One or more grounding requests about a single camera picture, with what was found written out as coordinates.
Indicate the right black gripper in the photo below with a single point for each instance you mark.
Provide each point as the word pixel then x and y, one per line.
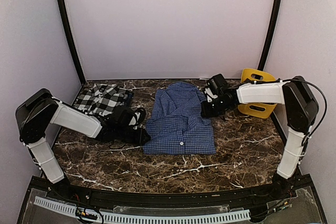
pixel 207 113

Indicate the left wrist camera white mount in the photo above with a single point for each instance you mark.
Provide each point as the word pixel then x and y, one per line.
pixel 138 117

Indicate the left black corner post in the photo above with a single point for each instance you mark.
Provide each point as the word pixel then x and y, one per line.
pixel 70 41

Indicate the yellow plastic basket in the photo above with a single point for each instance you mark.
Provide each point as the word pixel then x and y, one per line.
pixel 255 104

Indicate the right black corner post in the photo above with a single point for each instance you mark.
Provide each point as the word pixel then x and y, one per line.
pixel 269 35

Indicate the blue checked long sleeve shirt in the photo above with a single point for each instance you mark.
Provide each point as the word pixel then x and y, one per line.
pixel 176 126

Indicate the black corner post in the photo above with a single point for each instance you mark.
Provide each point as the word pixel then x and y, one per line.
pixel 70 41
pixel 269 35

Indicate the black white plaid shirt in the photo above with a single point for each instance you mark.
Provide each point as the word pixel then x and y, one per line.
pixel 100 99

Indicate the black front rail frame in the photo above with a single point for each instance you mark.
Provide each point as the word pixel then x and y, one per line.
pixel 249 198

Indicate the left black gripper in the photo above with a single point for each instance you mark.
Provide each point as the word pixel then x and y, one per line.
pixel 140 138

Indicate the white slotted cable duct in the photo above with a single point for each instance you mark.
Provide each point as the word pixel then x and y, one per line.
pixel 123 214

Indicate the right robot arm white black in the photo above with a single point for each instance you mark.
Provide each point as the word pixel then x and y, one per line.
pixel 304 103

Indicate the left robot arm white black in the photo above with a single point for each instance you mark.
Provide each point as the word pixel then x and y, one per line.
pixel 41 110

